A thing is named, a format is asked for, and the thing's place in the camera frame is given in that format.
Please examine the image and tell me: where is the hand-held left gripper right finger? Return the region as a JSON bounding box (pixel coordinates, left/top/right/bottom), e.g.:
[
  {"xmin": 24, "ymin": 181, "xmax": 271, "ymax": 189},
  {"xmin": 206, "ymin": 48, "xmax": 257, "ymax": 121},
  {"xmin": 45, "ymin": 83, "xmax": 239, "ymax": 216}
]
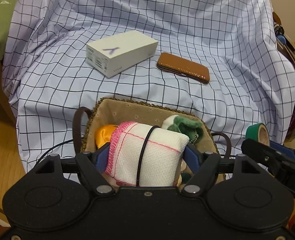
[{"xmin": 181, "ymin": 144, "xmax": 261, "ymax": 197}]

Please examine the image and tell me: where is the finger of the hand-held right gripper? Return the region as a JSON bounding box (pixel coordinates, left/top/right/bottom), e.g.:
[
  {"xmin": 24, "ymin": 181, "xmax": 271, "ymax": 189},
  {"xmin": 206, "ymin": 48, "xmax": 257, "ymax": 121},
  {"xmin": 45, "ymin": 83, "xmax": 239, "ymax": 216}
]
[
  {"xmin": 241, "ymin": 139, "xmax": 286, "ymax": 178},
  {"xmin": 269, "ymin": 141, "xmax": 295, "ymax": 159}
]

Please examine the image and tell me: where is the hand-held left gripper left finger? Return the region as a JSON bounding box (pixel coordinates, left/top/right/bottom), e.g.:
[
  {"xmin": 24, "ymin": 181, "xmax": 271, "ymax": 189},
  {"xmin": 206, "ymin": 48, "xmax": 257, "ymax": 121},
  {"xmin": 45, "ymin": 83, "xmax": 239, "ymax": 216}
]
[{"xmin": 34, "ymin": 142, "xmax": 116, "ymax": 196}]

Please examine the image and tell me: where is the teal peg doll cream head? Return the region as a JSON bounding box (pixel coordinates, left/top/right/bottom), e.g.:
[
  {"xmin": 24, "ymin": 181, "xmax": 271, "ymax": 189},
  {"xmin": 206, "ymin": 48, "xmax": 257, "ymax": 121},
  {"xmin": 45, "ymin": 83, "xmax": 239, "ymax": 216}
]
[{"xmin": 178, "ymin": 172, "xmax": 193, "ymax": 187}]

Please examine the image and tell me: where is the orange satin ball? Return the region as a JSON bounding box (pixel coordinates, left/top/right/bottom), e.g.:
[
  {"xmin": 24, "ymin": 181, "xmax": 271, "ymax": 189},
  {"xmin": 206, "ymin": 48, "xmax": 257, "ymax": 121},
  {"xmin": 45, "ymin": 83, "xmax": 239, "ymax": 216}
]
[{"xmin": 95, "ymin": 124, "xmax": 118, "ymax": 148}]

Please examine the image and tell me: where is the green tape roll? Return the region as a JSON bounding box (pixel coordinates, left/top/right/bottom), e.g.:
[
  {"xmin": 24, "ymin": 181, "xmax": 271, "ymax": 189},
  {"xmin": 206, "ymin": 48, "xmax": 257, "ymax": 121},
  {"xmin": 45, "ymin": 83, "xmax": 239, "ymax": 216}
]
[{"xmin": 246, "ymin": 123, "xmax": 270, "ymax": 147}]

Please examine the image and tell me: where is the green and white plush toy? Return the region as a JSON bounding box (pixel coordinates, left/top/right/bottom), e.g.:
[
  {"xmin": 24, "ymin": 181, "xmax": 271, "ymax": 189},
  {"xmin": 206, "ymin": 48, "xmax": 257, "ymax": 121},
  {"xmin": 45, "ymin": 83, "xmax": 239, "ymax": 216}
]
[{"xmin": 161, "ymin": 115, "xmax": 205, "ymax": 145}]

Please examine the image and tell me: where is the white towel pink edge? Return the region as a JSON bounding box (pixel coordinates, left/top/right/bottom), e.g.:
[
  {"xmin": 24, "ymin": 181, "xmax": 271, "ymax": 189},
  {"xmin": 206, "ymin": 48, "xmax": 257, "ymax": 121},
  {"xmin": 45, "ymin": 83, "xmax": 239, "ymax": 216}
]
[{"xmin": 105, "ymin": 121, "xmax": 190, "ymax": 187}]

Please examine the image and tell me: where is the woven basket with beige lining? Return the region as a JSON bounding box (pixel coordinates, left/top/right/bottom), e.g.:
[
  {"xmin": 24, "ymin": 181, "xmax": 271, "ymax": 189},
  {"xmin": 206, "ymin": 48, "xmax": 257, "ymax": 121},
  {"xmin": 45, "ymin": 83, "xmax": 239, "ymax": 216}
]
[{"xmin": 72, "ymin": 97, "xmax": 233, "ymax": 188}]

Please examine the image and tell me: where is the brown leather case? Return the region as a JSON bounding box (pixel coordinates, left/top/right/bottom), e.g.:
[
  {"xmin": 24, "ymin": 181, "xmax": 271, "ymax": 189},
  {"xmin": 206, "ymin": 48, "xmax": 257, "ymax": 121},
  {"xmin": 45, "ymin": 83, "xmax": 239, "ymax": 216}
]
[{"xmin": 157, "ymin": 52, "xmax": 210, "ymax": 85}]

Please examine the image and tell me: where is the white cardboard box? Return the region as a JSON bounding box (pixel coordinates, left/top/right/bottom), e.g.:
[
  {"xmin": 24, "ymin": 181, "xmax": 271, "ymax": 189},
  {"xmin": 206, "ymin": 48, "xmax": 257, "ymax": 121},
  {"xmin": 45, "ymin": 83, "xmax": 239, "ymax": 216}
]
[{"xmin": 86, "ymin": 30, "xmax": 158, "ymax": 79}]

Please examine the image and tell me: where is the checked light blue cloth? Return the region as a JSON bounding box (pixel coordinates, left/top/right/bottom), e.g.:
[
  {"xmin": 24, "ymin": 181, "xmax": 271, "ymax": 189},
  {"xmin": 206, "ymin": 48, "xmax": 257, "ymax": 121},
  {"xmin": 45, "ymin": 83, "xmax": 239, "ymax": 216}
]
[{"xmin": 1, "ymin": 0, "xmax": 295, "ymax": 174}]

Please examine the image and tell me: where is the green pillow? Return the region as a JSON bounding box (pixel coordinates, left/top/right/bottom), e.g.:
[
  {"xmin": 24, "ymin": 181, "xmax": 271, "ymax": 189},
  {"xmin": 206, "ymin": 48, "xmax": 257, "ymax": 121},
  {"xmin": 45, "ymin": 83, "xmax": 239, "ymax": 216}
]
[{"xmin": 0, "ymin": 0, "xmax": 34, "ymax": 63}]

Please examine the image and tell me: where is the black cable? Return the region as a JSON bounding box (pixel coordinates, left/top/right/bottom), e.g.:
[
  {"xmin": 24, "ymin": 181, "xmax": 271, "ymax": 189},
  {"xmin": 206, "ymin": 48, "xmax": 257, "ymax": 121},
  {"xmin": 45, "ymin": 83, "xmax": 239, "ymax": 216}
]
[{"xmin": 36, "ymin": 140, "xmax": 74, "ymax": 164}]

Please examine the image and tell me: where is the wooden furniture frame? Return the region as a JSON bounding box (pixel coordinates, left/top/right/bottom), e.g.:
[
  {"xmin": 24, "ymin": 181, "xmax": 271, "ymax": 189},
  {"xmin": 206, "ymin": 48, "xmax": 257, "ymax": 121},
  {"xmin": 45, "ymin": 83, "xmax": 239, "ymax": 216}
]
[{"xmin": 0, "ymin": 60, "xmax": 16, "ymax": 125}]

